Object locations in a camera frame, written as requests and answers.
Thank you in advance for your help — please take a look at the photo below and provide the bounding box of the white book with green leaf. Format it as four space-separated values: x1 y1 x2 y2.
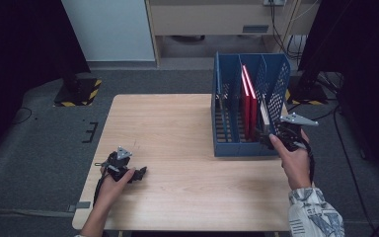
258 94 272 133

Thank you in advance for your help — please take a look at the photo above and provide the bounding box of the black looped floor cable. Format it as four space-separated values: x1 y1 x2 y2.
12 107 34 125

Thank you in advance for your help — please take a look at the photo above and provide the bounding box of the right hand-held gripper cable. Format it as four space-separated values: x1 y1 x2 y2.
299 139 316 186

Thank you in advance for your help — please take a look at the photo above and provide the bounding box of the beige wooden desk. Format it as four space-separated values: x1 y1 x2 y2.
144 0 321 68

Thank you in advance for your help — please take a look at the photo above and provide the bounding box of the blue plastic file rack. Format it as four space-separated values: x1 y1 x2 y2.
211 51 291 158

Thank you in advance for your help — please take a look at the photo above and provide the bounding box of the person's right hand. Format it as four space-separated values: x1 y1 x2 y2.
267 128 314 192

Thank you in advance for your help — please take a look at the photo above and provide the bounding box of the black curtain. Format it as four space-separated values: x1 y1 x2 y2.
0 0 92 166
297 0 379 186

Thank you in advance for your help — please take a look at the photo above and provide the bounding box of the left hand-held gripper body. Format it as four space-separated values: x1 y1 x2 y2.
99 146 134 183

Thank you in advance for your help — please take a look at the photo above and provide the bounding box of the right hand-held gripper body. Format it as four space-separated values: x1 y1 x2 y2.
268 112 320 153

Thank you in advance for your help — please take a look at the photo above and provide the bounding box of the white cabinet panel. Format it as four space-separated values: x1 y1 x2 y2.
60 0 156 63

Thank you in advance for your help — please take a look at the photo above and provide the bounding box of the long black floor cable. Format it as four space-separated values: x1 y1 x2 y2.
292 105 379 237

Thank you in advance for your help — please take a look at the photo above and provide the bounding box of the person's left hand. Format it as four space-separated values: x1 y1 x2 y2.
94 166 137 209

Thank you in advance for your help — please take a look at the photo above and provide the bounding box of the hand-held gripper cable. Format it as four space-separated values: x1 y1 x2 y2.
299 139 316 186
92 160 113 207

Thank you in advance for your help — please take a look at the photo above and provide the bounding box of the left hand-held gripper cable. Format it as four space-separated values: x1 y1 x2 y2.
92 160 113 207

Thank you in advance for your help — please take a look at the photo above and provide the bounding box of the bundle of hanging cables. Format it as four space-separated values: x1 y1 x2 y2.
268 0 310 62

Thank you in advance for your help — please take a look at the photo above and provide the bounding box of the grey label on desk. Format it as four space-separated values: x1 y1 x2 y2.
242 24 270 35

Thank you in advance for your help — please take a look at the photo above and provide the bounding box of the red hardcover book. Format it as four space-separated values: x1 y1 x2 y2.
241 69 252 140
242 64 260 142

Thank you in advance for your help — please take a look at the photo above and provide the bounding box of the grey tape strip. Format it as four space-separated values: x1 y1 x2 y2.
67 200 92 212

